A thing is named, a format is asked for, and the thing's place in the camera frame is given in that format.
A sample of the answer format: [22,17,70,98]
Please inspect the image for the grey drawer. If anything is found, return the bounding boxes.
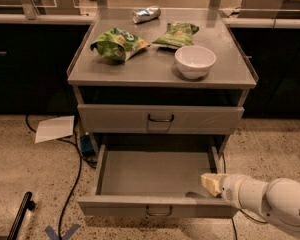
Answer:
[78,145,237,219]
[78,104,244,134]

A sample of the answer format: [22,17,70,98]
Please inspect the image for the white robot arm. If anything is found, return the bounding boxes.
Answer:
[201,173,300,238]

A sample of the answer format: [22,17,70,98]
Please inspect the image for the grey metal drawer cabinet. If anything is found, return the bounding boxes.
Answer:
[68,8,257,151]

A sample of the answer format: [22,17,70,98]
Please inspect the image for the white ceramic bowl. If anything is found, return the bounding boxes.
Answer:
[175,45,216,79]

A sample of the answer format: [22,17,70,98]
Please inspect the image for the blue power adapter box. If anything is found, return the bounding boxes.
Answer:
[80,135,94,157]

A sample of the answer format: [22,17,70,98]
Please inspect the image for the green chip bag right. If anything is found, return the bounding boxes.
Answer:
[154,22,199,49]

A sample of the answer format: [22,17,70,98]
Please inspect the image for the green chip bag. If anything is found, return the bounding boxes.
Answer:
[154,22,199,49]
[90,28,150,62]

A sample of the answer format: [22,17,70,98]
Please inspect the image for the blue tape cross marker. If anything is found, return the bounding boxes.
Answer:
[44,223,82,240]

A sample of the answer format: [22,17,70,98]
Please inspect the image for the white paper sheet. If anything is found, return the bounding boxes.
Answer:
[35,116,74,143]

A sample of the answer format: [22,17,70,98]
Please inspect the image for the green chip bag left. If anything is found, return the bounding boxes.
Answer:
[90,28,150,62]

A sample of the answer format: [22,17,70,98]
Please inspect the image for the crushed silver soda can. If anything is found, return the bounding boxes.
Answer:
[132,6,161,24]

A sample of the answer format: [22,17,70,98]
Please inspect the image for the black bar object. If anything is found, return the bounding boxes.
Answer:
[6,192,36,240]

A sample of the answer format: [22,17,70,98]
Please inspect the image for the dark counter cabinet background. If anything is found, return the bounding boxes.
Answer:
[0,23,88,114]

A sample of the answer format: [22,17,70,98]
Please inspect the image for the black floor cable left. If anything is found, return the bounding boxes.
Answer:
[25,114,98,240]

